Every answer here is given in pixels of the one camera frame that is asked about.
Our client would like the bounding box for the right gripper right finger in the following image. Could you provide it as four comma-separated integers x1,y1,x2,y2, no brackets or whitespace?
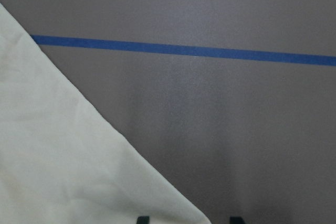
229,216,245,224

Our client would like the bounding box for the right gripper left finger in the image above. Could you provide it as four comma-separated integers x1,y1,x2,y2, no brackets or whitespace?
136,216,150,224

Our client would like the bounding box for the beige long sleeve shirt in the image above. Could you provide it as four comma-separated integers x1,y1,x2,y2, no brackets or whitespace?
1,7,209,223

